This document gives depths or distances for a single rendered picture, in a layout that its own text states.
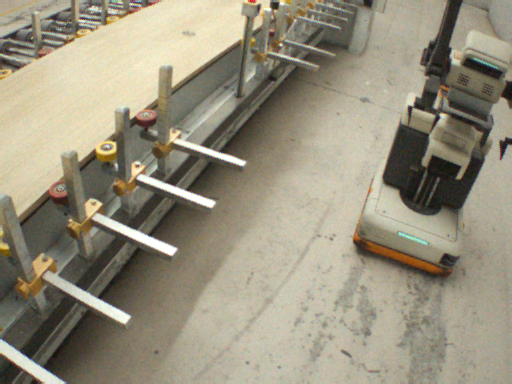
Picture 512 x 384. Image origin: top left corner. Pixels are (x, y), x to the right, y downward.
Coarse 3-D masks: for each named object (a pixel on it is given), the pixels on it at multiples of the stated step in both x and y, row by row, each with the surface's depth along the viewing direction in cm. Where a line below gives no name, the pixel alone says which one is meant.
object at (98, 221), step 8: (64, 208) 128; (96, 216) 126; (96, 224) 126; (104, 224) 124; (112, 224) 125; (120, 224) 125; (112, 232) 125; (120, 232) 123; (128, 232) 123; (136, 232) 124; (128, 240) 124; (136, 240) 122; (144, 240) 122; (152, 240) 123; (144, 248) 123; (152, 248) 121; (160, 248) 121; (168, 248) 121; (176, 248) 121; (160, 256) 122; (168, 256) 120
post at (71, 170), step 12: (72, 156) 108; (72, 168) 110; (72, 180) 112; (72, 192) 115; (72, 204) 118; (84, 204) 121; (72, 216) 121; (84, 216) 123; (84, 240) 127; (84, 252) 130
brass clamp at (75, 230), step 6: (90, 204) 128; (96, 204) 129; (102, 204) 129; (90, 210) 126; (96, 210) 127; (102, 210) 131; (90, 216) 125; (72, 222) 122; (84, 222) 122; (90, 222) 126; (66, 228) 122; (72, 228) 120; (78, 228) 121; (84, 228) 123; (90, 228) 127; (72, 234) 122; (78, 234) 121; (84, 234) 124
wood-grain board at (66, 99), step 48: (192, 0) 293; (240, 0) 304; (96, 48) 211; (144, 48) 214; (192, 48) 219; (0, 96) 165; (48, 96) 168; (96, 96) 172; (144, 96) 175; (0, 144) 140; (48, 144) 143; (96, 144) 146; (0, 192) 121; (48, 192) 126
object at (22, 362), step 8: (0, 344) 89; (0, 352) 88; (8, 352) 88; (16, 352) 88; (8, 360) 88; (16, 360) 87; (24, 360) 87; (24, 368) 86; (32, 368) 86; (40, 368) 87; (32, 376) 86; (40, 376) 85; (48, 376) 86
